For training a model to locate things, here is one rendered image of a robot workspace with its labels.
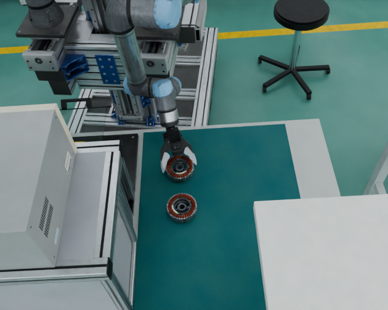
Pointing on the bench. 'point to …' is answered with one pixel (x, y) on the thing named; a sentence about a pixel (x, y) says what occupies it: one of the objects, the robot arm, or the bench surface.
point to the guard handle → (76, 101)
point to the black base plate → (130, 157)
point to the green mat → (210, 219)
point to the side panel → (123, 261)
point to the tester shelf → (82, 221)
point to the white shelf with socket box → (331, 252)
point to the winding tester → (26, 184)
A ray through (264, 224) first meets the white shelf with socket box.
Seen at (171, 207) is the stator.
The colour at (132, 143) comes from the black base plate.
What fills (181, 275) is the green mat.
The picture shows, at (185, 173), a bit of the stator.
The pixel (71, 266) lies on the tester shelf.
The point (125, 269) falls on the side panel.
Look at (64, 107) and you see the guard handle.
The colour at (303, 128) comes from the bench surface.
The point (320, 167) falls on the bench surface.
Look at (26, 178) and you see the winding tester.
